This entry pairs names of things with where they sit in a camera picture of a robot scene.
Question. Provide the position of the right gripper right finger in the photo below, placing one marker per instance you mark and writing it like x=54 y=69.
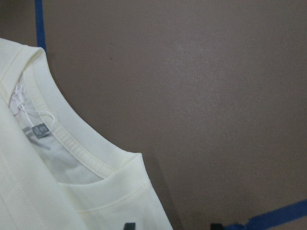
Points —
x=216 y=226

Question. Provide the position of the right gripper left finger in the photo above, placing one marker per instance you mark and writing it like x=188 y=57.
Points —
x=129 y=226

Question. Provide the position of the cream long-sleeve cat shirt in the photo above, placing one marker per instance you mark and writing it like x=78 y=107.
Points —
x=57 y=172

